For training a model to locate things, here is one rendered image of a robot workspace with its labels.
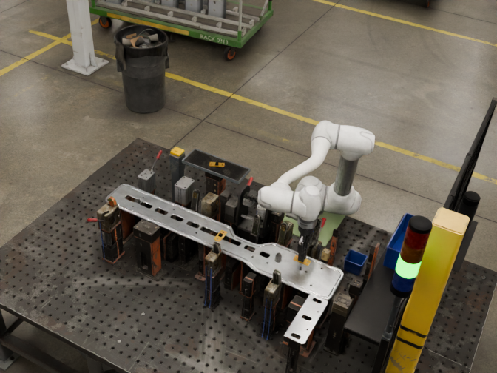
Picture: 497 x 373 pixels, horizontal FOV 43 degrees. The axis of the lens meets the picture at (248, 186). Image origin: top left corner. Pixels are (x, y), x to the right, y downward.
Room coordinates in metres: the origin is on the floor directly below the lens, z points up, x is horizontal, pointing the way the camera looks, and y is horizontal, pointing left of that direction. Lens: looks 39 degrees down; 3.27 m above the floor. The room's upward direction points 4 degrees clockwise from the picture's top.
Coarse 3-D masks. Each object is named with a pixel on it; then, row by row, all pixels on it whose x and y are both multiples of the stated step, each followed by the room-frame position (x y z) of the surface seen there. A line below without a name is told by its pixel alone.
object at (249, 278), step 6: (246, 276) 2.13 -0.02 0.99; (252, 276) 2.13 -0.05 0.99; (246, 282) 2.09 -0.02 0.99; (252, 282) 2.10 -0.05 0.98; (246, 288) 2.09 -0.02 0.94; (252, 288) 2.10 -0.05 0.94; (246, 294) 2.09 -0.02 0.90; (252, 294) 2.10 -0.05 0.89; (246, 300) 2.10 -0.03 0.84; (252, 300) 2.13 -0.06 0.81; (246, 306) 2.10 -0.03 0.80; (252, 306) 2.12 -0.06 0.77; (246, 312) 2.09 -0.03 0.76; (252, 312) 2.13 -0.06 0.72; (246, 318) 2.09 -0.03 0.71; (246, 324) 2.06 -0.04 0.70
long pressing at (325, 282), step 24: (120, 192) 2.69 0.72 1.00; (144, 192) 2.70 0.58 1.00; (144, 216) 2.51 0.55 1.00; (168, 216) 2.52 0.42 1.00; (192, 216) 2.53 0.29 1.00; (192, 240) 2.36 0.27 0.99; (240, 240) 2.37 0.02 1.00; (264, 264) 2.21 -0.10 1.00; (288, 264) 2.22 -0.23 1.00; (312, 264) 2.23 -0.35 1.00; (312, 288) 2.07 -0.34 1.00; (336, 288) 2.08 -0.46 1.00
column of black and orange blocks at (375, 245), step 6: (372, 246) 2.18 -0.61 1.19; (378, 246) 2.18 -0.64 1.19; (372, 252) 2.18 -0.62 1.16; (372, 258) 2.18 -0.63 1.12; (366, 264) 2.18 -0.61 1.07; (372, 264) 2.17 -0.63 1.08; (366, 270) 2.18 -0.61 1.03; (372, 270) 2.18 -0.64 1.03; (366, 276) 2.18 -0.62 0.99; (366, 282) 2.18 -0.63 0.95
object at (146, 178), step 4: (144, 172) 2.81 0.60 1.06; (148, 172) 2.82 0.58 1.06; (152, 172) 2.82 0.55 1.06; (140, 176) 2.78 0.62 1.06; (144, 176) 2.78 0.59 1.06; (148, 176) 2.78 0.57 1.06; (152, 176) 2.80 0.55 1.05; (140, 180) 2.77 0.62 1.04; (144, 180) 2.75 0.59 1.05; (148, 180) 2.76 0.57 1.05; (152, 180) 2.80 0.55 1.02; (140, 184) 2.77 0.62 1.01; (144, 184) 2.76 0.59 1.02; (148, 184) 2.76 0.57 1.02; (152, 184) 2.80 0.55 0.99; (140, 188) 2.77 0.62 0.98; (144, 188) 2.76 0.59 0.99; (148, 188) 2.76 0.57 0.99; (152, 188) 2.79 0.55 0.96; (152, 192) 2.80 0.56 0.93; (148, 204) 2.76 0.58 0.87
